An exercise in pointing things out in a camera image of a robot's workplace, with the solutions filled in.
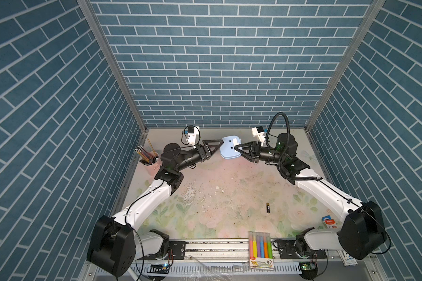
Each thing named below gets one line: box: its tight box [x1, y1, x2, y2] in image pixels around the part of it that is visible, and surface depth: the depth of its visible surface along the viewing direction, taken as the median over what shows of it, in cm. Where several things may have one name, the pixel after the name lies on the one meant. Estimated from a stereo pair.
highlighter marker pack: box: [248, 231, 275, 270], surface depth 75 cm
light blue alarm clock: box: [219, 135, 243, 159], surface depth 70 cm
